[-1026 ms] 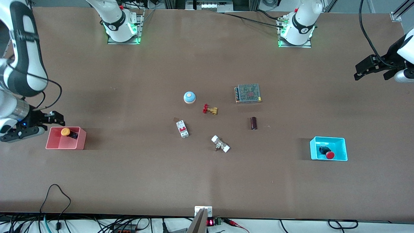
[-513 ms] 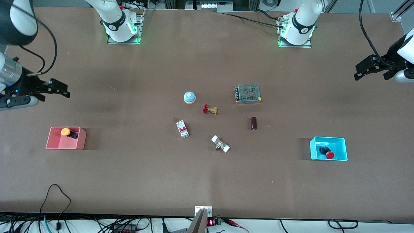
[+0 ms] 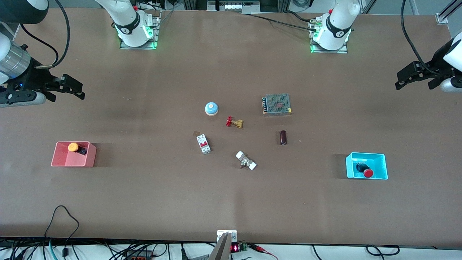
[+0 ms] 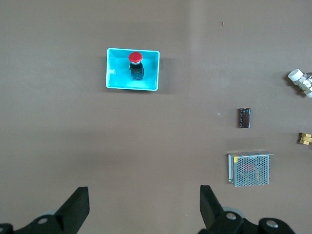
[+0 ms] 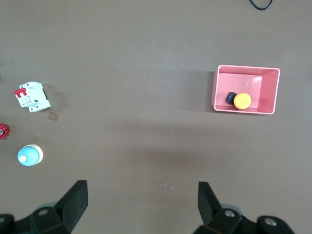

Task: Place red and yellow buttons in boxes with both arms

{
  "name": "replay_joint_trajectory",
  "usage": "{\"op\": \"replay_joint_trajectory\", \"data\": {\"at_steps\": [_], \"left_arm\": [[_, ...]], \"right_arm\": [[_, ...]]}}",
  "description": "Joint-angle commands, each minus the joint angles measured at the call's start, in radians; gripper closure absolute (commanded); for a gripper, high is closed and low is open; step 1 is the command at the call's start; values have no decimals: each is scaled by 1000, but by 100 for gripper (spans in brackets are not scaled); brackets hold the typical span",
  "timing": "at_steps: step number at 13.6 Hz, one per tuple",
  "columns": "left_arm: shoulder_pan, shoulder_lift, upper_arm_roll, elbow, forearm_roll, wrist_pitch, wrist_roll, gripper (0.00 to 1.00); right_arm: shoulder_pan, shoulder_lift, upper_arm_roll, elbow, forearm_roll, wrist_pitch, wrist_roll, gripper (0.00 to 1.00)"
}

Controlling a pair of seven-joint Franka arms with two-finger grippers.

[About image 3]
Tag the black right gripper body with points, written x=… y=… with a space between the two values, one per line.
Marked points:
x=36 y=76

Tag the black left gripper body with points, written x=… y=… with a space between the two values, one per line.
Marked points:
x=435 y=67

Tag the yellow mushroom push button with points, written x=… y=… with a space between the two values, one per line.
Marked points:
x=73 y=147

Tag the red mushroom push button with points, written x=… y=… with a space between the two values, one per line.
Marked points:
x=368 y=173

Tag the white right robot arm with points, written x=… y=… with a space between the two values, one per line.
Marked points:
x=126 y=21

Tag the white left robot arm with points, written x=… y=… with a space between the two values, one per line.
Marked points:
x=337 y=25

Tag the aluminium extrusion bar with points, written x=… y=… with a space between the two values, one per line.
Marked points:
x=447 y=12

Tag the pink plastic box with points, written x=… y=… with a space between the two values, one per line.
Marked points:
x=63 y=159

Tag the cyan plastic box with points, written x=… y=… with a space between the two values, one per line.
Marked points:
x=379 y=164

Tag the metal mesh power supply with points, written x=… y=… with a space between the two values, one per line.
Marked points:
x=277 y=104

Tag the blue and white bell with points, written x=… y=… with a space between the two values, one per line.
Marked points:
x=211 y=108

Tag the dark brown cylindrical capacitor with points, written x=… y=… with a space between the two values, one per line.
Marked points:
x=283 y=137

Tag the white and red circuit breaker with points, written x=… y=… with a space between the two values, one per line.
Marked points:
x=203 y=143

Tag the white-capped metal valve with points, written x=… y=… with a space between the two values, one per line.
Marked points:
x=246 y=161

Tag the red digit voltage display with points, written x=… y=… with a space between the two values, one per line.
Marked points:
x=234 y=248

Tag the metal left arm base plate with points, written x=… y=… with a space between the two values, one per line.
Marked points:
x=343 y=50

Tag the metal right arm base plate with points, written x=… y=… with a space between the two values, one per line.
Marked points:
x=157 y=29

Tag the metal frame with white connectors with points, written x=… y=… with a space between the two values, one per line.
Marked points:
x=232 y=5

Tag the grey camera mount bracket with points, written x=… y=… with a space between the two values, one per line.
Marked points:
x=224 y=245

